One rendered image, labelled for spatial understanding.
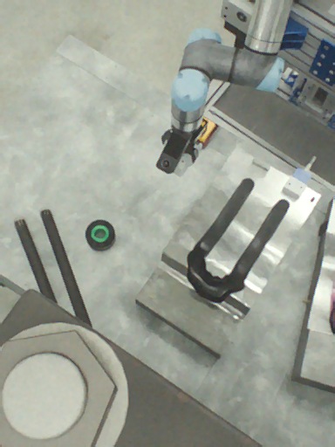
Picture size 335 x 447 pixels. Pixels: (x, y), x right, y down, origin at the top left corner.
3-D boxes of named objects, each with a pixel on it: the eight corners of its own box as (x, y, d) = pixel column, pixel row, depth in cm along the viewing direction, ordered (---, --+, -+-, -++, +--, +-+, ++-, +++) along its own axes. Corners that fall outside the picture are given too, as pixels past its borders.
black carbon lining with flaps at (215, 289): (242, 177, 179) (248, 163, 170) (295, 208, 177) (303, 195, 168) (174, 280, 170) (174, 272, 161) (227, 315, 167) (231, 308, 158)
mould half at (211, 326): (233, 159, 188) (239, 139, 176) (313, 206, 184) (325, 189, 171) (135, 303, 175) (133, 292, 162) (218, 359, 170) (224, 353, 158)
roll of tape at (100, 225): (87, 252, 179) (86, 249, 175) (85, 224, 181) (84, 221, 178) (117, 249, 179) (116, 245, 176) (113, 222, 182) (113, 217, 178)
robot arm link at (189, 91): (213, 69, 140) (203, 104, 137) (208, 95, 150) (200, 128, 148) (177, 60, 140) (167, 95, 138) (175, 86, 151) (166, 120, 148)
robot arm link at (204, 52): (235, 53, 152) (224, 95, 149) (188, 42, 153) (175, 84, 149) (240, 32, 145) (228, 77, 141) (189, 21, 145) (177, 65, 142)
